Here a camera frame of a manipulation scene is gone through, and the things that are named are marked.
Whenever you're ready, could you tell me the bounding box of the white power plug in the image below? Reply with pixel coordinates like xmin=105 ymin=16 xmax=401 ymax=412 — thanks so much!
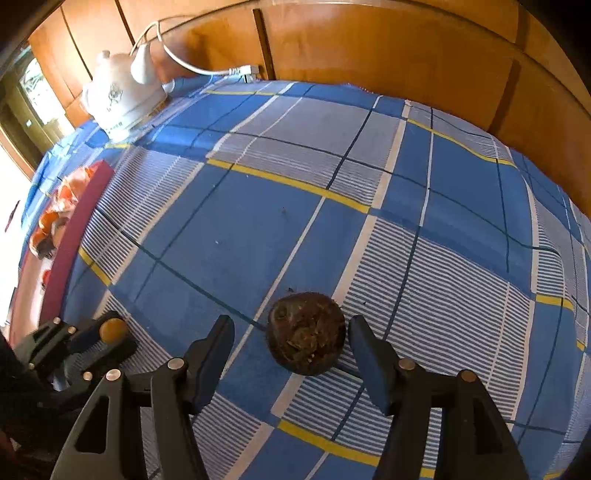
xmin=228 ymin=65 xmax=262 ymax=85

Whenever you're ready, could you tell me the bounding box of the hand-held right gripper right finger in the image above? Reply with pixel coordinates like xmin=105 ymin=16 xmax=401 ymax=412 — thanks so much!
xmin=347 ymin=315 xmax=532 ymax=480

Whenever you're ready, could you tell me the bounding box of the white ceramic electric kettle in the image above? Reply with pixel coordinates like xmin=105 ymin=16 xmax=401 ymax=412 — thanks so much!
xmin=82 ymin=44 xmax=174 ymax=141

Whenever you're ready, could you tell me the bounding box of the small yellow fruit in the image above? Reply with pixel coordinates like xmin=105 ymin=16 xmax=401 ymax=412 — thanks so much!
xmin=99 ymin=318 xmax=130 ymax=344

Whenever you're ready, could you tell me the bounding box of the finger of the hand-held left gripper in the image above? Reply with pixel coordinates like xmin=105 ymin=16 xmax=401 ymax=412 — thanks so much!
xmin=18 ymin=310 xmax=122 ymax=358
xmin=55 ymin=340 xmax=139 ymax=393

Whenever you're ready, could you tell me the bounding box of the pink-rimmed white box tray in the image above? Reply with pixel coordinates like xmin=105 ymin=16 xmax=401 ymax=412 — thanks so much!
xmin=7 ymin=161 xmax=116 ymax=352

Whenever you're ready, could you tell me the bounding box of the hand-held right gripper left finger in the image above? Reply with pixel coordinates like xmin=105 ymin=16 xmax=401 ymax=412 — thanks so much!
xmin=50 ymin=315 xmax=236 ymax=480

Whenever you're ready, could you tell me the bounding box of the orange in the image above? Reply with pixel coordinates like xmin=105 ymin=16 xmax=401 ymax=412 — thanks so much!
xmin=51 ymin=165 xmax=100 ymax=215

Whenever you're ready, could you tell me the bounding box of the wooden glazed door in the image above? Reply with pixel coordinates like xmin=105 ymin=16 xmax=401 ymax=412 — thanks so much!
xmin=0 ymin=51 xmax=70 ymax=171

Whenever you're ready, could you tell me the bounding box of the blue checked tablecloth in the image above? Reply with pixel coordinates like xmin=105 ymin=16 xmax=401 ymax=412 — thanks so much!
xmin=21 ymin=74 xmax=591 ymax=480

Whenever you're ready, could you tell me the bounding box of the wooden panelled wardrobe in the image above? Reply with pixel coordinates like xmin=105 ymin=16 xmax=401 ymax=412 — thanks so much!
xmin=28 ymin=0 xmax=591 ymax=222

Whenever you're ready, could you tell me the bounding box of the white power cable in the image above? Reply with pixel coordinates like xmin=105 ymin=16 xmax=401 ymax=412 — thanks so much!
xmin=129 ymin=18 xmax=250 ymax=77

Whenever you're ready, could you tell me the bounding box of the dark brown round fruit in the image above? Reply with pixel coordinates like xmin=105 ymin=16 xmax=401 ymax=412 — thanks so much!
xmin=267 ymin=293 xmax=347 ymax=376

